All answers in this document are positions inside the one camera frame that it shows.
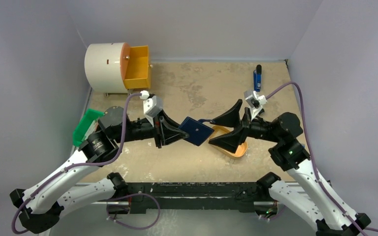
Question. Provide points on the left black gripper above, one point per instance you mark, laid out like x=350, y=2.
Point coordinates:
x=169, y=130

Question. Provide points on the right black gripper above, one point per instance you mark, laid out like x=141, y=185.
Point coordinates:
x=245, y=123

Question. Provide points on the blue leather card holder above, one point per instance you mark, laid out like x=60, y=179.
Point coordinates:
x=197, y=132

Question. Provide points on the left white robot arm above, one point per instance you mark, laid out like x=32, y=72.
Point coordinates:
x=40, y=207

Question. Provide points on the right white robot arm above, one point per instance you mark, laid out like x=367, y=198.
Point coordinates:
x=321, y=207

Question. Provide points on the tan oval plastic tray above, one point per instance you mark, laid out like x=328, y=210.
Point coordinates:
x=241, y=149

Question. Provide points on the blue black utility tool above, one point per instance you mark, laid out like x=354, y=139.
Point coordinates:
x=257, y=77

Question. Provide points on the orange plastic drawer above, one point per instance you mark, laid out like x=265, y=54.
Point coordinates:
x=138, y=73

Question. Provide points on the sticks in green bin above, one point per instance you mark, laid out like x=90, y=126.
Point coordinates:
x=93, y=127

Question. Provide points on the green plastic bin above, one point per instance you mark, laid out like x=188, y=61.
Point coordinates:
x=84, y=123

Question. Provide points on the white cylindrical drawer cabinet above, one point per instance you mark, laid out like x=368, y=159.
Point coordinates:
x=105, y=66

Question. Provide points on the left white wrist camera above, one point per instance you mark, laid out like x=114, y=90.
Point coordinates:
x=152, y=105

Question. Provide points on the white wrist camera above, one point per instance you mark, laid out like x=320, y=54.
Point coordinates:
x=255, y=102
x=152, y=105

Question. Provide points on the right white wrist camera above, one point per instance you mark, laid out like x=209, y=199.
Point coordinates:
x=255, y=102

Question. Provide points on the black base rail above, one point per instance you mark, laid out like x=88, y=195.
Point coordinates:
x=244, y=197

